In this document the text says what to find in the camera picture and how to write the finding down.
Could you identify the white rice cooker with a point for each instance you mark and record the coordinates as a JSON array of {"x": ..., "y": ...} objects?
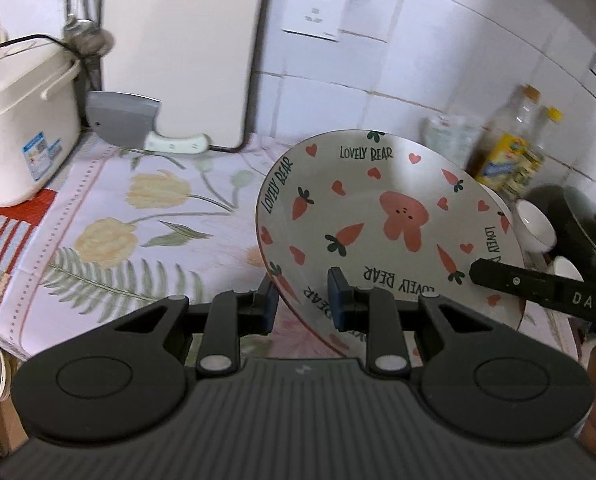
[{"x": 23, "y": 125}]

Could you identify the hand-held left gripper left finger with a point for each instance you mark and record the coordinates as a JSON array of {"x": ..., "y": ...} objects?
[{"x": 270, "y": 316}]

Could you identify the cooking oil bottle yellow label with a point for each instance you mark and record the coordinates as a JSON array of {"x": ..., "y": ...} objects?
[{"x": 505, "y": 152}]

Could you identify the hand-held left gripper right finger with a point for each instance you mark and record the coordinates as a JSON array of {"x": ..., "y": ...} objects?
[{"x": 336, "y": 305}]

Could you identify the grey scouring pad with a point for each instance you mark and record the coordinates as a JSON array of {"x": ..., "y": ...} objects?
[{"x": 90, "y": 40}]

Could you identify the floral tablecloth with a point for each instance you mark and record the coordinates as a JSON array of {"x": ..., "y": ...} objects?
[{"x": 128, "y": 210}]

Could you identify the carrot and bear print plate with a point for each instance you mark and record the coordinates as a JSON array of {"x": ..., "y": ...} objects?
[{"x": 367, "y": 185}]

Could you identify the white wall socket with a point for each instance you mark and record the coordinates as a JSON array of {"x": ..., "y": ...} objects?
[{"x": 315, "y": 7}]

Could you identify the clear vinegar bottle yellow cap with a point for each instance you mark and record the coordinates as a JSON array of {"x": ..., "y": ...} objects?
[{"x": 532, "y": 165}]

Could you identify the black cooking pot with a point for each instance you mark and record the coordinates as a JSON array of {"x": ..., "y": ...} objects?
[{"x": 547, "y": 200}]

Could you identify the glass pot lid brown knob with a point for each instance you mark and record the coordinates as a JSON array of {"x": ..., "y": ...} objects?
[{"x": 585, "y": 230}]

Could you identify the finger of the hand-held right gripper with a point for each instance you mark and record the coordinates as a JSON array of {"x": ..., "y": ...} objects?
[{"x": 507, "y": 277}]

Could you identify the white salt bag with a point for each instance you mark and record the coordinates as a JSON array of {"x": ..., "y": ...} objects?
[{"x": 450, "y": 135}]

